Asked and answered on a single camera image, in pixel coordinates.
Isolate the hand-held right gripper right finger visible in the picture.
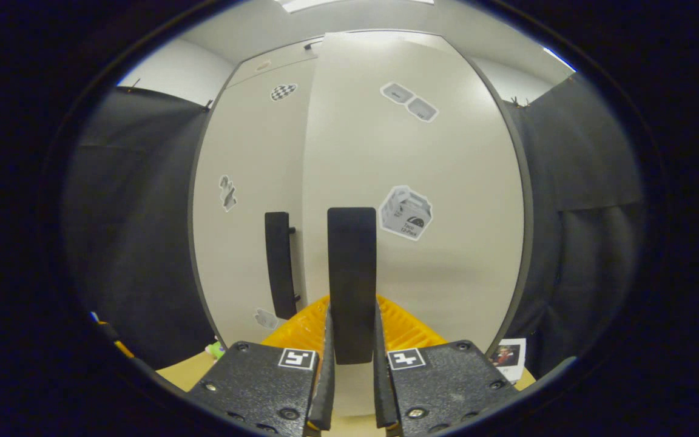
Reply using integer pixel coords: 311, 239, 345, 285
374, 296, 520, 437

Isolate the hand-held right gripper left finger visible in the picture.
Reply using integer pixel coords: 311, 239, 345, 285
187, 296, 336, 437

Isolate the beige shoe cabinet door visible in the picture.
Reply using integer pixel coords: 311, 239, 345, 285
192, 58, 317, 350
301, 32, 533, 419

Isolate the small stack of books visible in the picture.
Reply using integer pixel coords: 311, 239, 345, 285
489, 338, 527, 383

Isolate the black backdrop cloth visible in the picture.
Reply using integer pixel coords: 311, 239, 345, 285
64, 86, 220, 370
495, 73, 647, 380

